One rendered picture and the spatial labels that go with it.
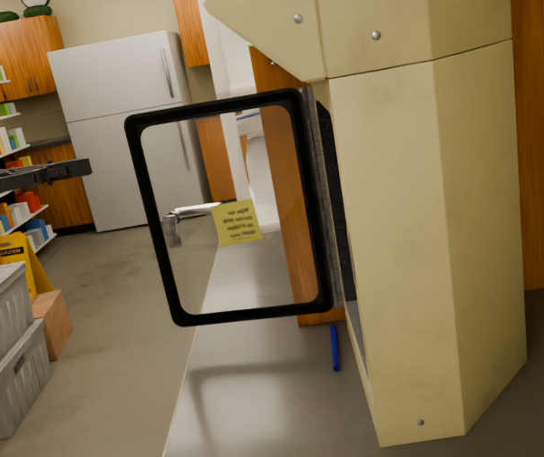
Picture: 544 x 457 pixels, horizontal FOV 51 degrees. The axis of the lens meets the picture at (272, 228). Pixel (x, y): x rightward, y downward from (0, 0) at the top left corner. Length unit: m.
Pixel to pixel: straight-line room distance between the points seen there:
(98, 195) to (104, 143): 0.53
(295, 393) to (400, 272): 0.32
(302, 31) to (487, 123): 0.27
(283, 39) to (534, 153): 0.61
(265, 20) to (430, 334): 0.41
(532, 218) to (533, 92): 0.22
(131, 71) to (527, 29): 4.83
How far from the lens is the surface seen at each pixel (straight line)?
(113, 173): 5.82
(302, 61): 0.62
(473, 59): 0.72
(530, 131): 1.09
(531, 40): 1.08
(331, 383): 0.93
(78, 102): 5.81
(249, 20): 0.62
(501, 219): 0.81
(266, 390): 0.94
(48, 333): 3.47
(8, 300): 3.02
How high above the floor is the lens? 1.45
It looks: 17 degrees down
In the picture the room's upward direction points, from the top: 10 degrees counter-clockwise
